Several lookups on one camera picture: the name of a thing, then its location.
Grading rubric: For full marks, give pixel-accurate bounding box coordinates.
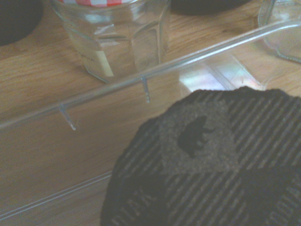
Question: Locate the clear plastic rectangular container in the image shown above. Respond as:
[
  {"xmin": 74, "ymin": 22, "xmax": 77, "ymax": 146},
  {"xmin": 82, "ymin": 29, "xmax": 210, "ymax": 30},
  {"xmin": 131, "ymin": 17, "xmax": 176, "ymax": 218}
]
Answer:
[{"xmin": 0, "ymin": 20, "xmax": 301, "ymax": 220}]

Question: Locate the faceted glass jar with label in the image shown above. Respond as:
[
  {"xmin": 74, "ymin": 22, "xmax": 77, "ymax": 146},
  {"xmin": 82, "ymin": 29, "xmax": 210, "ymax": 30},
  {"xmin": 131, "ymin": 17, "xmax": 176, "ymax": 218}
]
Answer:
[{"xmin": 50, "ymin": 0, "xmax": 172, "ymax": 84}]

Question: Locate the black round object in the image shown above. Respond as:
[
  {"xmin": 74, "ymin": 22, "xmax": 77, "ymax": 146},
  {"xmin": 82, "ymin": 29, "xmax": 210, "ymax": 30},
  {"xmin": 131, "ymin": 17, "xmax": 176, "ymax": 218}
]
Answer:
[
  {"xmin": 170, "ymin": 0, "xmax": 253, "ymax": 16},
  {"xmin": 0, "ymin": 0, "xmax": 45, "ymax": 47}
]

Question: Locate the clear glass jar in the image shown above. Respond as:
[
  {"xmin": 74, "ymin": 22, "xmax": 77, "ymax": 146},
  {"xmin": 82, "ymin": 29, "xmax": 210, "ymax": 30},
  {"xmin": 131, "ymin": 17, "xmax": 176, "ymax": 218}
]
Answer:
[{"xmin": 257, "ymin": 0, "xmax": 301, "ymax": 64}]

